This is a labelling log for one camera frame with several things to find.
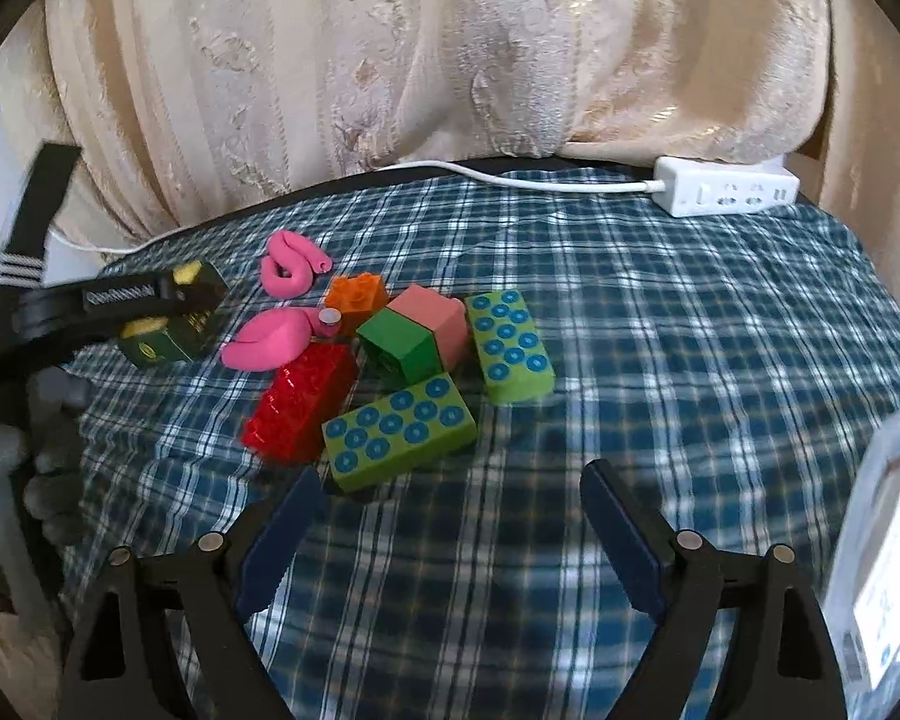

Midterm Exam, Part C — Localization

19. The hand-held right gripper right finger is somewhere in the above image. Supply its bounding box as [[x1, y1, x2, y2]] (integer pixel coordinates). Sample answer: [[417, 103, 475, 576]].
[[579, 457, 848, 720]]

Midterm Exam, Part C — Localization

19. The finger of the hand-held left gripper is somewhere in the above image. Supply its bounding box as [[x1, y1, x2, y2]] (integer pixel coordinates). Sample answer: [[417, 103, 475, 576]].
[[15, 275, 203, 332]]

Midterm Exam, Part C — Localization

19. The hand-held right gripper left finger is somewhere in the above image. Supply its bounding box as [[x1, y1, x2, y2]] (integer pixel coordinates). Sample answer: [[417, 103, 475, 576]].
[[60, 465, 327, 720]]

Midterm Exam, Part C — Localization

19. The dark green yellow box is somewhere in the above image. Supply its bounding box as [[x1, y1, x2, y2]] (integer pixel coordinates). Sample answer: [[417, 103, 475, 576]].
[[116, 261, 230, 370]]

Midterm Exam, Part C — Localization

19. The clear plastic container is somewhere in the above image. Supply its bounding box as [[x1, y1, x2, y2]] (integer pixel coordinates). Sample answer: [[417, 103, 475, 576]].
[[825, 409, 900, 713]]

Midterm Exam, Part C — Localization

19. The person's left hand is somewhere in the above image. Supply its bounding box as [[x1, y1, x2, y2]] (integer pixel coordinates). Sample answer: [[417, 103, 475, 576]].
[[0, 371, 95, 548]]

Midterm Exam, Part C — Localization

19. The red toy brick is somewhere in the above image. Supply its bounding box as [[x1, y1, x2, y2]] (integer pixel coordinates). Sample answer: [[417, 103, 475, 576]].
[[241, 341, 361, 464]]

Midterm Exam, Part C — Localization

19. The light green dotted block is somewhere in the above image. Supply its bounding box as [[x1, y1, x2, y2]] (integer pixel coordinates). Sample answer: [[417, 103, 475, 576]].
[[321, 373, 479, 494], [463, 289, 557, 406]]

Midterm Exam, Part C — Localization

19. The curled pink clay piece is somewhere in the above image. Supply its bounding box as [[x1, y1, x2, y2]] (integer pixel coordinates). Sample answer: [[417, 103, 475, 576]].
[[261, 231, 332, 299]]

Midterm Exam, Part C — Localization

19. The blue plaid cloth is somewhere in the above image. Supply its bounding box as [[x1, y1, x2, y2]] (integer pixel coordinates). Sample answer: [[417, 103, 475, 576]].
[[60, 161, 900, 720]]

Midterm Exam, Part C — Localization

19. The green toy brick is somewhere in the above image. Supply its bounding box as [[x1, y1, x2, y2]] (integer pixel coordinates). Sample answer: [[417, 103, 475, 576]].
[[356, 309, 442, 385]]

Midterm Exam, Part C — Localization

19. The orange toy brick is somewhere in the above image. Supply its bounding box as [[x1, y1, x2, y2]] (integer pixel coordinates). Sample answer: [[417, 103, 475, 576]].
[[324, 272, 389, 335]]

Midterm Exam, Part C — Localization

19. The pink toy brick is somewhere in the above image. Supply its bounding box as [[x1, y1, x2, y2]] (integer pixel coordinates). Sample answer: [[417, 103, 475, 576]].
[[387, 285, 472, 372]]

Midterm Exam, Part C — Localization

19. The grey metal bar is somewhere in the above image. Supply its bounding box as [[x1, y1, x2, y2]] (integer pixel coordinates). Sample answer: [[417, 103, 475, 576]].
[[0, 487, 57, 642]]

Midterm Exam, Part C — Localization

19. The white power strip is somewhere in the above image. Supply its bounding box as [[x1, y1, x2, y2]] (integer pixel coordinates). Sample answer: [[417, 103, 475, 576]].
[[654, 156, 802, 217]]

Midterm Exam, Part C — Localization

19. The cream patterned curtain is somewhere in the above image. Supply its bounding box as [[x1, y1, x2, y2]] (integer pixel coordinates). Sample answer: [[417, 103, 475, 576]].
[[0, 0, 900, 308]]

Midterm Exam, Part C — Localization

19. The white power cable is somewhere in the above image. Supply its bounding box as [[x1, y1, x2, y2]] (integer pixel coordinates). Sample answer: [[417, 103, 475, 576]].
[[49, 160, 668, 256]]

